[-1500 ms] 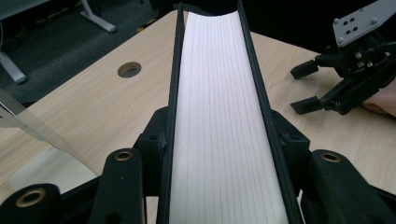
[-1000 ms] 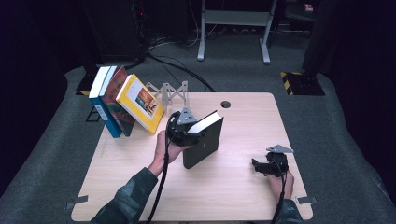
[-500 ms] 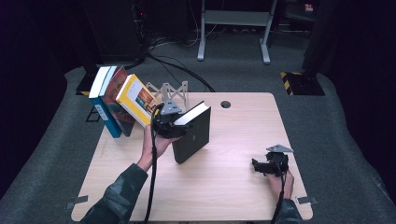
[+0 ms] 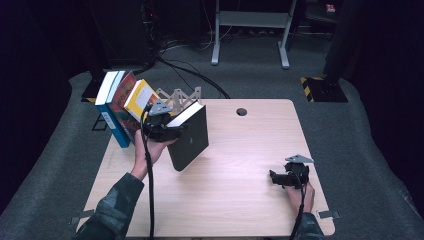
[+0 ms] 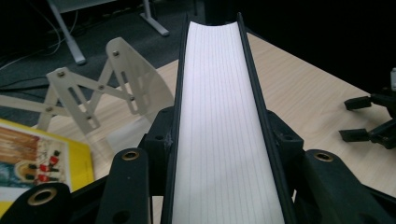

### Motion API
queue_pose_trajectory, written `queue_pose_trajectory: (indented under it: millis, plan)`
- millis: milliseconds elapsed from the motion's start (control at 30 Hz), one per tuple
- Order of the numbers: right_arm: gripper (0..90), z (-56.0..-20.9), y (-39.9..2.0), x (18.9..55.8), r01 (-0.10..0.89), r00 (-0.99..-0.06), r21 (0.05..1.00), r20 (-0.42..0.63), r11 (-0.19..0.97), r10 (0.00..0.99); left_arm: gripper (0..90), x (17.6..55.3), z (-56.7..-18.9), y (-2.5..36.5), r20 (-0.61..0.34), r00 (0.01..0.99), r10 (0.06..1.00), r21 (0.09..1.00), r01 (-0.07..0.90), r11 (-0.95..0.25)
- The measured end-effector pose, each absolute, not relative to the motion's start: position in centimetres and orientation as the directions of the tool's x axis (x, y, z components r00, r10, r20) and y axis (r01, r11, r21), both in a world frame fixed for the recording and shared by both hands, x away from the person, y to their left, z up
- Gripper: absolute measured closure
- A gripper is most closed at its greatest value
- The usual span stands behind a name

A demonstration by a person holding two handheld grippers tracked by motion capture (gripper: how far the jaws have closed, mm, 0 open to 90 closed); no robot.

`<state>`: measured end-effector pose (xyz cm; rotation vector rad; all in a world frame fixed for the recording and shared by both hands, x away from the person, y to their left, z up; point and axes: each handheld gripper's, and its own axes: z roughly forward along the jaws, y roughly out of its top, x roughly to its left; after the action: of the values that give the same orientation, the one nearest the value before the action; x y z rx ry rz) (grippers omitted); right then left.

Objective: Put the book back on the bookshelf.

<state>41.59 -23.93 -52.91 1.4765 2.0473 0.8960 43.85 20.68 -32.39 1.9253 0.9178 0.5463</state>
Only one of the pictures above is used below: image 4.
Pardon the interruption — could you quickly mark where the black striped stand base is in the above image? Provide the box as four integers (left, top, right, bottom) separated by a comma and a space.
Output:
299, 75, 349, 104
80, 75, 105, 104

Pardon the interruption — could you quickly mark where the person's left hand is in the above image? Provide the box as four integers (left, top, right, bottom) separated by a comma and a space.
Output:
130, 128, 178, 182

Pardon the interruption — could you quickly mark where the blue book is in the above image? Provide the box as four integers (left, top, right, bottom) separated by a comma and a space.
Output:
94, 70, 132, 149

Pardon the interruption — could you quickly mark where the yellow book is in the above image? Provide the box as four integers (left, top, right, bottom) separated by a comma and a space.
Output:
123, 78, 162, 123

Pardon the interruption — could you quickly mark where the black book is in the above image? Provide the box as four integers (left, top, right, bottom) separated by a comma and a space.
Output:
165, 100, 210, 173

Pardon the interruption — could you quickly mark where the grey tape strip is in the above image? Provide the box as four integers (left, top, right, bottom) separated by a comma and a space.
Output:
316, 209, 341, 220
69, 209, 95, 225

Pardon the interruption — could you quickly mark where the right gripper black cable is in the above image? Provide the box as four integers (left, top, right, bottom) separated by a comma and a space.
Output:
289, 172, 308, 240

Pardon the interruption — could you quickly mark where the white expandable book rack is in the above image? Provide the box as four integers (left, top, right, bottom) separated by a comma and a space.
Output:
155, 86, 203, 116

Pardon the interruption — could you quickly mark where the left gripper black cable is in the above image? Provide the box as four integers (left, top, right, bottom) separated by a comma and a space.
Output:
139, 104, 156, 240

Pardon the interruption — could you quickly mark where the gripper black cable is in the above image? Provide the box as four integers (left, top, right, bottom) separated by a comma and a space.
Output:
139, 104, 156, 240
289, 172, 308, 240

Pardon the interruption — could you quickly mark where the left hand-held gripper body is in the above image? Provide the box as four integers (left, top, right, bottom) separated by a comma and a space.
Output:
142, 101, 174, 143

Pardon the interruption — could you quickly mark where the red illustrated book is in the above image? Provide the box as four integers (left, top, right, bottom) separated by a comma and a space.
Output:
106, 70, 145, 145

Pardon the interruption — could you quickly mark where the black floor cable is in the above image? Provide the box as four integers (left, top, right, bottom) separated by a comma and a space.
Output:
156, 56, 231, 100

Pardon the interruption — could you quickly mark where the pale floor cable bundle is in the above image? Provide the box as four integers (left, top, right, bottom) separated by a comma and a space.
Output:
156, 29, 214, 54

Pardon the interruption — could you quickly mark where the white metal stand frame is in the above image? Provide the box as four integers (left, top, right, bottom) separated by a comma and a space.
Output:
210, 0, 299, 70

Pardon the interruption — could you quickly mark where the dark cabinet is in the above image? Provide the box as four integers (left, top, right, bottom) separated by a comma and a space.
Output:
86, 0, 158, 69

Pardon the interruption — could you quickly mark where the person's right hand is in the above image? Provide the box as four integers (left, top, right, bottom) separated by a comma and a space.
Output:
283, 182, 316, 215

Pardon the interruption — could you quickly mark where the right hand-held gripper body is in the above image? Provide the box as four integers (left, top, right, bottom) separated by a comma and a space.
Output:
283, 154, 315, 190

